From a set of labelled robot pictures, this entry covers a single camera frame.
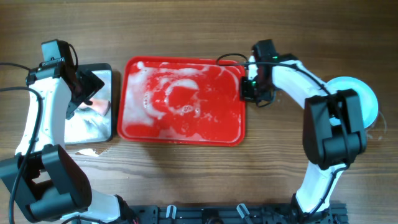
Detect pink sponge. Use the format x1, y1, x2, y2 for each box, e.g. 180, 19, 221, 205
78, 98, 111, 116

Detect light blue plate bottom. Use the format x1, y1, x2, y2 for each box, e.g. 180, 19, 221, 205
327, 77, 379, 128

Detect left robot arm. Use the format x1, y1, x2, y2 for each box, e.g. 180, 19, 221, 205
1, 39, 139, 223

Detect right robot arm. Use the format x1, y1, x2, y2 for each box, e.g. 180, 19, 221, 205
241, 39, 367, 223

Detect black soap water tray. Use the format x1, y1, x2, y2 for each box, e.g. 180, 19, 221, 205
65, 63, 114, 145

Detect red plastic tray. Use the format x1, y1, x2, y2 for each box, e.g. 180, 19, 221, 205
117, 56, 246, 146

